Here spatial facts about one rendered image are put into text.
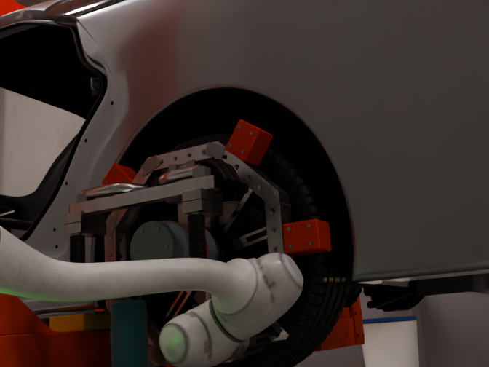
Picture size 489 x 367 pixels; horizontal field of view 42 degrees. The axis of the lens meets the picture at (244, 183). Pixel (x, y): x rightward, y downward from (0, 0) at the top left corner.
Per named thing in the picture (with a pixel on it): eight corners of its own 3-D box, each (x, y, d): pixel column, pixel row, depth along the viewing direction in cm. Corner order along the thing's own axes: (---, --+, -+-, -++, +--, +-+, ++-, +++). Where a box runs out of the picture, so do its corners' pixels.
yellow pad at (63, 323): (116, 329, 196) (115, 312, 197) (83, 330, 184) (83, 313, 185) (81, 332, 202) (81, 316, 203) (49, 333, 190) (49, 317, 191)
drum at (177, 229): (225, 279, 159) (222, 223, 163) (175, 275, 141) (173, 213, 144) (180, 284, 166) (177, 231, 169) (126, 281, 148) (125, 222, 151)
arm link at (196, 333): (211, 376, 125) (260, 341, 121) (164, 385, 112) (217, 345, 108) (187, 329, 130) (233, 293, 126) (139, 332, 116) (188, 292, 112)
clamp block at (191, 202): (224, 215, 140) (223, 191, 141) (201, 210, 132) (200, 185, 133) (205, 218, 142) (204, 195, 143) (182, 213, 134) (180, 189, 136)
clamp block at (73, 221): (107, 235, 156) (106, 214, 157) (80, 231, 148) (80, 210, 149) (91, 238, 158) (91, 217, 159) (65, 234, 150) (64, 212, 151)
